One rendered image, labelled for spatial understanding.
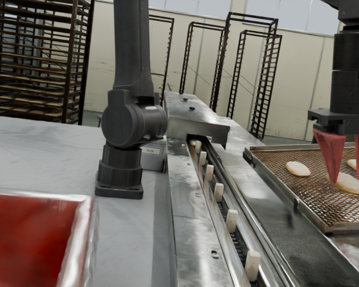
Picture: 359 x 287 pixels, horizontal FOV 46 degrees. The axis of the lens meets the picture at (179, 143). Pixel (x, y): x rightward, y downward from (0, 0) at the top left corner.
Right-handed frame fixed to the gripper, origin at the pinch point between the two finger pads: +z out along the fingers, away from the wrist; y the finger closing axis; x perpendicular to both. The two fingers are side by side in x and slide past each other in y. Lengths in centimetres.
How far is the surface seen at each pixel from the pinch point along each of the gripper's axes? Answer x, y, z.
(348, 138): 393, 183, 73
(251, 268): -12.9, -16.3, 6.6
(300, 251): 1.5, -5.7, 12.0
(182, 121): 63, -20, 1
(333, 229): -7.8, -5.0, 4.5
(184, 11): 718, 24, -98
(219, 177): 28.1, -14.1, 7.9
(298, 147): 41.9, 7.2, 4.8
